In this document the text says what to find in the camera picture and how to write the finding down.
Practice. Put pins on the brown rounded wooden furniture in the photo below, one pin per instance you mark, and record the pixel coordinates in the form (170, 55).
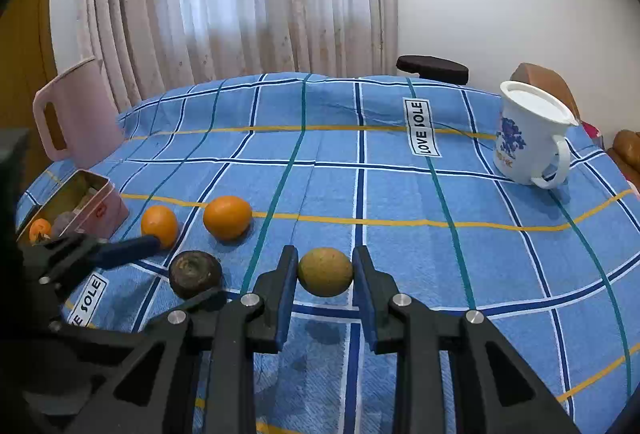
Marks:
(627, 148)

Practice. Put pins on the white cup with blue print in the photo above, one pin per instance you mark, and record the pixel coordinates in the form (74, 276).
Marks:
(520, 148)

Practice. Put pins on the small brown round fruit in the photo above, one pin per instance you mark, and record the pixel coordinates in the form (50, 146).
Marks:
(325, 271)

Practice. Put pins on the dark mangosteen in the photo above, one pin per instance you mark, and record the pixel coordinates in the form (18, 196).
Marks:
(195, 271)

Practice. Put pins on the large orange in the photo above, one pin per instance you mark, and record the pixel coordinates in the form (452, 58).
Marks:
(40, 230)

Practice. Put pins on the dark round stool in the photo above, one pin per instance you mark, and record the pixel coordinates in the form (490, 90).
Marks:
(432, 66)

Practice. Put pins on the pink patterned cloth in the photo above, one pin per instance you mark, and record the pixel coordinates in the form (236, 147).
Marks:
(592, 131)

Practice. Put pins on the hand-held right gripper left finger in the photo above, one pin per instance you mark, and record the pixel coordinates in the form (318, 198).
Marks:
(287, 294)

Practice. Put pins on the pink tin box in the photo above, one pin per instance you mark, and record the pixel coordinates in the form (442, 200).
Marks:
(107, 214)

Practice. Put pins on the printed paper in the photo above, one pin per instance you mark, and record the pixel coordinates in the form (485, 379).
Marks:
(87, 200)

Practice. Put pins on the wooden chair back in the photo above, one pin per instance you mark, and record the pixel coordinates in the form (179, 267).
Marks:
(545, 76)

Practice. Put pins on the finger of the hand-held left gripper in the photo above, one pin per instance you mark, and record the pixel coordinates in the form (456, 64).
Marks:
(210, 299)
(125, 251)

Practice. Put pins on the small orange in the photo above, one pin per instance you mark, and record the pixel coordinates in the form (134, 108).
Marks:
(157, 221)
(227, 217)

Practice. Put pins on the wooden door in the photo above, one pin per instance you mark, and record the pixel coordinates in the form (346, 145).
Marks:
(25, 63)

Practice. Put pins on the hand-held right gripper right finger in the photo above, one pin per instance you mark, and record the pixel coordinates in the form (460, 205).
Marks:
(362, 294)

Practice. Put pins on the pink plastic jug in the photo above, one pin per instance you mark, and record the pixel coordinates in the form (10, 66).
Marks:
(85, 113)

